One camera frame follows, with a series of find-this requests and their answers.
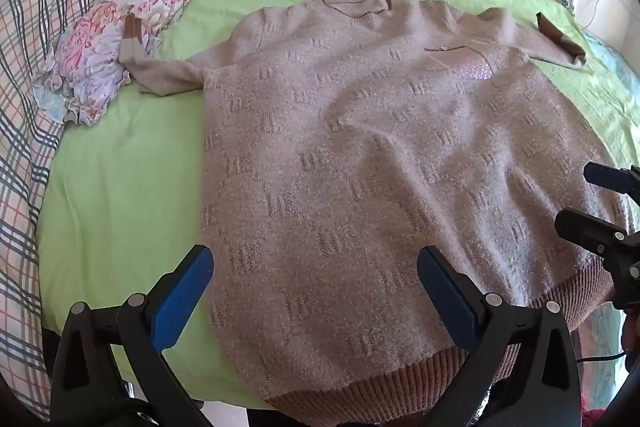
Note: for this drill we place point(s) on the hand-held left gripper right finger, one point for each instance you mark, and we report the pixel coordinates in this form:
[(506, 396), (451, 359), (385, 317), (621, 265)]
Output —
[(450, 302)]

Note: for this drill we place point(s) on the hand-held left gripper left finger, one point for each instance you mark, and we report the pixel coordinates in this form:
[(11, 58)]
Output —
[(182, 297)]

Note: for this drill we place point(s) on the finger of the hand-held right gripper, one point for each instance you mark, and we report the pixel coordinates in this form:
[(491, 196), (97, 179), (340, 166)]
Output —
[(595, 232), (612, 179)]

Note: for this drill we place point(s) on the beige knitted sweater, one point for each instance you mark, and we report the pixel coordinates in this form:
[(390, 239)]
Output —
[(375, 157)]

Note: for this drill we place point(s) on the light blue printed cloth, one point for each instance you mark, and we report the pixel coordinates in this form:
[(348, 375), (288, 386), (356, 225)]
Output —
[(620, 77)]

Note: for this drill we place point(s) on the light green bed sheet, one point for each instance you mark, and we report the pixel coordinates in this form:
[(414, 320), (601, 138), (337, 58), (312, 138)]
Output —
[(125, 182)]

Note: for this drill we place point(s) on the ruffled pink floral cloth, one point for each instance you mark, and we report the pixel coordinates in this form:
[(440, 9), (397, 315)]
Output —
[(95, 47)]

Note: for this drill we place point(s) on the plaid checked blanket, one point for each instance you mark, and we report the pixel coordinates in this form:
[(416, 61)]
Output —
[(30, 57)]

